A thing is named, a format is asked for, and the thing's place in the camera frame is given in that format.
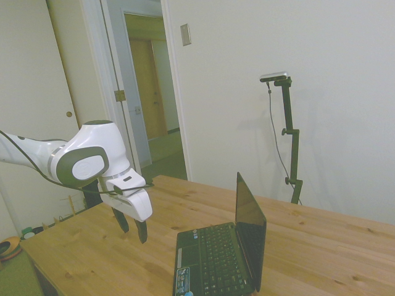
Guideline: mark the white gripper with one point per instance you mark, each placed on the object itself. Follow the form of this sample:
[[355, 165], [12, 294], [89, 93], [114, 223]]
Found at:
[[135, 200]]

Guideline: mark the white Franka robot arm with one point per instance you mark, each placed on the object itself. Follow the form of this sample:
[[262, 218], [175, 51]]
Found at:
[[89, 148]]

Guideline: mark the black laptop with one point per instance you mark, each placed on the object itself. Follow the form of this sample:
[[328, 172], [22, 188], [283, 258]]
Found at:
[[228, 246]]

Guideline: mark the wooden rack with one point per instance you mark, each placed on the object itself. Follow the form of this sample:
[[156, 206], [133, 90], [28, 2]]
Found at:
[[71, 205]]

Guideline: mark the white green-rimmed container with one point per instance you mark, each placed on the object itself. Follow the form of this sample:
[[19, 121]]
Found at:
[[27, 233]]

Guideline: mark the orange and green bowl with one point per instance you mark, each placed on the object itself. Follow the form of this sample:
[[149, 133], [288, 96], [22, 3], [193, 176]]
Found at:
[[9, 246]]

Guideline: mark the brass door hinge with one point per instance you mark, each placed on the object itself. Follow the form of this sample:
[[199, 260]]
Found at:
[[119, 95]]

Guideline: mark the wooden far door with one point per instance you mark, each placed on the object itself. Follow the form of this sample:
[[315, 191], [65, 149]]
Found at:
[[148, 89]]

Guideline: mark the white open door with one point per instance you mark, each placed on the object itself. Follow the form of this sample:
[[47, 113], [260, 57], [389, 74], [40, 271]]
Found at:
[[123, 83]]

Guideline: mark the white closet door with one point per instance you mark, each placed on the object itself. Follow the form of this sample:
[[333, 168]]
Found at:
[[34, 68]]

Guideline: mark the black camera stand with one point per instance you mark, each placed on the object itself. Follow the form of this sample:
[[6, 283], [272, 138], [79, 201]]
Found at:
[[291, 138]]

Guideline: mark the grey wall switch plate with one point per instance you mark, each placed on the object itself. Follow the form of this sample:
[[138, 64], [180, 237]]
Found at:
[[185, 34]]

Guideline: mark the silver exterior camera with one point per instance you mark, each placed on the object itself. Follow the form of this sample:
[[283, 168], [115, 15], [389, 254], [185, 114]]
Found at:
[[274, 76]]

